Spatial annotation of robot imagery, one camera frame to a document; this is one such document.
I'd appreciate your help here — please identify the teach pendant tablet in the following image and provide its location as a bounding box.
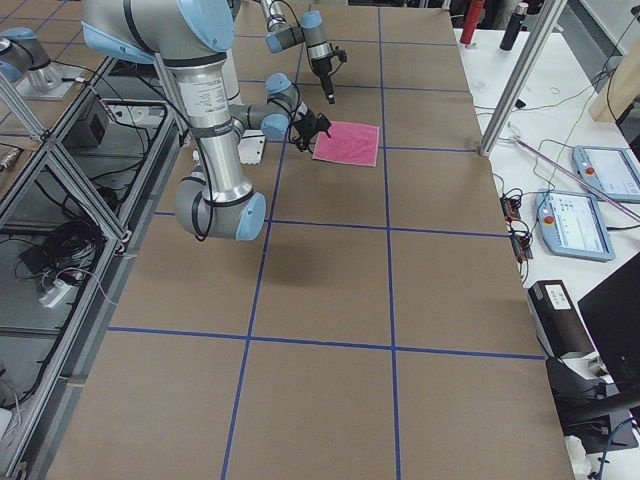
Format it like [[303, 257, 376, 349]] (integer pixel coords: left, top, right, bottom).
[[572, 146, 639, 203], [535, 190, 615, 262]]

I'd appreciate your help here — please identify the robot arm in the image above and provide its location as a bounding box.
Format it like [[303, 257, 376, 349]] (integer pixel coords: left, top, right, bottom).
[[82, 1, 331, 241], [258, 0, 347, 105]]

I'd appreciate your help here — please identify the aluminium frame post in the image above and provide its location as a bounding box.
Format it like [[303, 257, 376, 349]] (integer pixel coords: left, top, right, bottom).
[[478, 0, 567, 157]]

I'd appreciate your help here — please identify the black controller box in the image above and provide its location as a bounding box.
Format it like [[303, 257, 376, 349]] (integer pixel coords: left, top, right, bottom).
[[63, 96, 109, 148]]

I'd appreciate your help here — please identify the aluminium side frame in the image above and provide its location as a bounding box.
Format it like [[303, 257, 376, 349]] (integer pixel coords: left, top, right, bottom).
[[1, 59, 180, 479]]

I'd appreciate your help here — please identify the white power strip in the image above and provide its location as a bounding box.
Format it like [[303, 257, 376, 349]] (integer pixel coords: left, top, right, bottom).
[[38, 279, 71, 308]]

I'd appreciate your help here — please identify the pink and grey towel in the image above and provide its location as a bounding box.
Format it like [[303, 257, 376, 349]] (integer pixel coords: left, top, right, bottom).
[[313, 121, 380, 167]]

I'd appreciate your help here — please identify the red cylinder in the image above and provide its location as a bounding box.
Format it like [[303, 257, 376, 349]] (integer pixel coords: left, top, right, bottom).
[[460, 0, 485, 46]]

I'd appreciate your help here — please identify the black monitor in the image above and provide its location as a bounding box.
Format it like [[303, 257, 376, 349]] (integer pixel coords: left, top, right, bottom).
[[578, 254, 639, 388]]

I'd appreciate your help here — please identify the near teach pendant tablet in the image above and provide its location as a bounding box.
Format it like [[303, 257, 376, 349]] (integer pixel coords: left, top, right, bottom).
[[535, 190, 615, 262]]

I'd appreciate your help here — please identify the orange circuit board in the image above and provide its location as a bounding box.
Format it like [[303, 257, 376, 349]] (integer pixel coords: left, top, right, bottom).
[[500, 195, 533, 263]]

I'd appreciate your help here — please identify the black cylinder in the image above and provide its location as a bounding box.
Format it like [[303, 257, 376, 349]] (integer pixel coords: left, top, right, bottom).
[[499, 2, 529, 51]]

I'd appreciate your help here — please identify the black box with label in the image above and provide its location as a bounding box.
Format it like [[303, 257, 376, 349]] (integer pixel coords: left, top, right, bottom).
[[526, 279, 597, 361]]

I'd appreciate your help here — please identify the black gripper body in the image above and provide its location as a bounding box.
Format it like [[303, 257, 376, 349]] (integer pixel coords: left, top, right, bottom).
[[310, 56, 334, 95], [298, 111, 330, 135]]

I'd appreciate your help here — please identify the far teach pendant tablet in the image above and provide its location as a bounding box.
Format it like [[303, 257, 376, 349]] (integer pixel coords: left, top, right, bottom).
[[572, 146, 639, 203]]

